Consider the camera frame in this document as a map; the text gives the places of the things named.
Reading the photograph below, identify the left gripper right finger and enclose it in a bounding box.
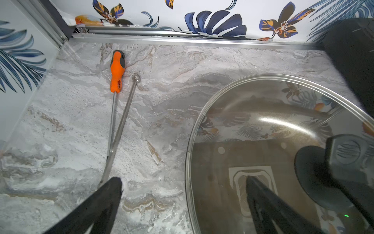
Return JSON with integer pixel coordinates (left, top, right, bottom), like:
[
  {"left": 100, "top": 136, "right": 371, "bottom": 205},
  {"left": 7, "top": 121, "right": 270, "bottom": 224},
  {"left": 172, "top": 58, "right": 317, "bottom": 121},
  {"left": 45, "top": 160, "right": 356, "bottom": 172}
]
[{"left": 246, "top": 176, "right": 323, "bottom": 234}]

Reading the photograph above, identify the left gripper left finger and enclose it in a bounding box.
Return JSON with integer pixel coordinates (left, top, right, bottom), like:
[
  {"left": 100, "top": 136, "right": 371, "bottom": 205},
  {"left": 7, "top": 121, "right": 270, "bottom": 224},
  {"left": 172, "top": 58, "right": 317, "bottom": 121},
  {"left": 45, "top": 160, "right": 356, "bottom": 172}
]
[{"left": 45, "top": 177, "right": 122, "bottom": 234}]

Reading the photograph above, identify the glass pot lid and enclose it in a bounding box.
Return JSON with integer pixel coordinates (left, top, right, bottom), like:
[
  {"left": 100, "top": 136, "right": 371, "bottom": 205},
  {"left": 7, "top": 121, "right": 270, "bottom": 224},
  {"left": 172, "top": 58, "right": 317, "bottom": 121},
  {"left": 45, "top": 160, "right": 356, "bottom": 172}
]
[{"left": 185, "top": 75, "right": 374, "bottom": 234}]

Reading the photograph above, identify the black tool case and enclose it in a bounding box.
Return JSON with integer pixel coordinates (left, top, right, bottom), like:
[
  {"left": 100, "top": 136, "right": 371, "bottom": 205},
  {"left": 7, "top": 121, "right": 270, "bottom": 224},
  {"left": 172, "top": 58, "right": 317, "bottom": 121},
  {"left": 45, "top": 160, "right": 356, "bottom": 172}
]
[{"left": 322, "top": 18, "right": 374, "bottom": 117}]

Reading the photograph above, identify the orange handled screwdriver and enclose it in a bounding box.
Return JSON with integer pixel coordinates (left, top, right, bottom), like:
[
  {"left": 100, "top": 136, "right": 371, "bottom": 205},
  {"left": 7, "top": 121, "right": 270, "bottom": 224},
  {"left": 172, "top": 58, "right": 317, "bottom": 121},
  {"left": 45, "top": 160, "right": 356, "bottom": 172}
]
[{"left": 107, "top": 50, "right": 126, "bottom": 156}]

